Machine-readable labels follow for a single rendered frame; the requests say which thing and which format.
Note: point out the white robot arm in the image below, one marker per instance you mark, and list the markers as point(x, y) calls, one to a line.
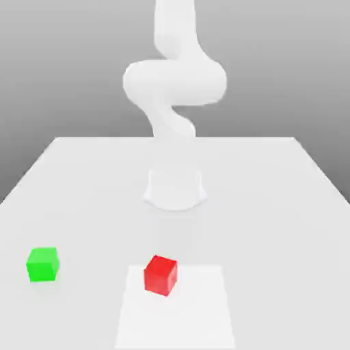
point(175, 82)

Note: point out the small red cube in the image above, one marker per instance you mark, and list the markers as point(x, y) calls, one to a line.
point(160, 276)

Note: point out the small green cube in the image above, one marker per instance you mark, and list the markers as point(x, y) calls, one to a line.
point(42, 265)

